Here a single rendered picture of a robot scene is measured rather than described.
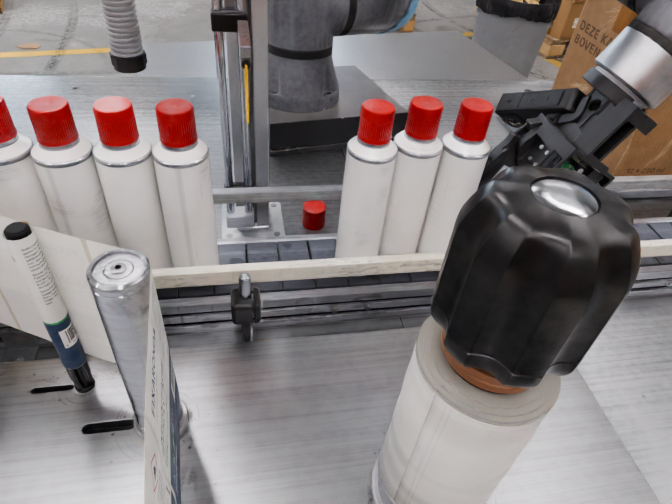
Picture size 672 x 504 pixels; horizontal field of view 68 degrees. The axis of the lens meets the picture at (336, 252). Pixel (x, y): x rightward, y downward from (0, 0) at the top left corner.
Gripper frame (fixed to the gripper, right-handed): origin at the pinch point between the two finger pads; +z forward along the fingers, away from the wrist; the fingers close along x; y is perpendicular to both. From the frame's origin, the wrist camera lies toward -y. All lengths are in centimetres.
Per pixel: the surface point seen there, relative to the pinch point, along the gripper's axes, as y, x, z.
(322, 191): -2.7, -17.1, 6.8
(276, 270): 4.8, -19.8, 14.0
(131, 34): -8.3, -41.0, 3.0
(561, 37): -296, 221, -38
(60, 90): -58, -48, 39
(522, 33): -208, 131, -22
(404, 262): 4.8, -7.2, 6.7
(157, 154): 2.1, -35.6, 8.0
